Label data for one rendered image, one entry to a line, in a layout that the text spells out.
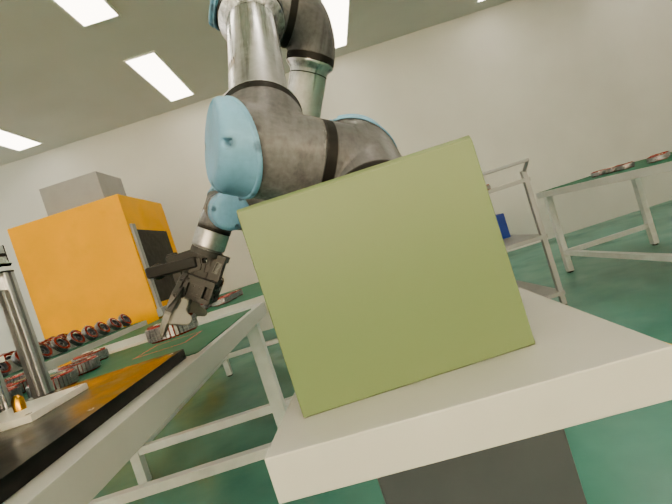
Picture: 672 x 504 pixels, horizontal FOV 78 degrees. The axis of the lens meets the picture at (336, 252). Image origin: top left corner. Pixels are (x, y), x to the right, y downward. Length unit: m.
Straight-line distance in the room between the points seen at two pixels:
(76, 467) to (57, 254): 4.20
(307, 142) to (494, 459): 0.38
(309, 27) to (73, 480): 0.78
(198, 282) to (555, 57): 6.49
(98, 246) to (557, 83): 6.06
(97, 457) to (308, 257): 0.38
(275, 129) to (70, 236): 4.24
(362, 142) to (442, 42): 6.07
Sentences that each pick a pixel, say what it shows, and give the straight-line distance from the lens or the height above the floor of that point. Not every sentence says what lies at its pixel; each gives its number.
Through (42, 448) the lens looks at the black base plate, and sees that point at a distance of 0.63.
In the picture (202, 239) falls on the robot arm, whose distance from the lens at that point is 0.95.
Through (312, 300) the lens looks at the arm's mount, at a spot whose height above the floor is 0.85.
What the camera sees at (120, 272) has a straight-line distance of 4.45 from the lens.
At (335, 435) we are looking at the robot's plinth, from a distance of 0.36.
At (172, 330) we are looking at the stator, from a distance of 0.97.
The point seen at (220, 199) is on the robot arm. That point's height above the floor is 1.04.
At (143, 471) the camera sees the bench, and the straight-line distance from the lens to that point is 2.58.
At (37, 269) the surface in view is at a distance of 4.86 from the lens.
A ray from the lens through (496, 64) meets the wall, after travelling 6.68.
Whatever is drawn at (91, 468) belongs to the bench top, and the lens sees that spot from 0.62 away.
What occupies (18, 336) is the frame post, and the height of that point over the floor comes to 0.91.
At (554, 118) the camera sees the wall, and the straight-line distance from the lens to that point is 6.78.
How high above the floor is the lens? 0.89
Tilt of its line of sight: 1 degrees down
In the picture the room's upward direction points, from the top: 18 degrees counter-clockwise
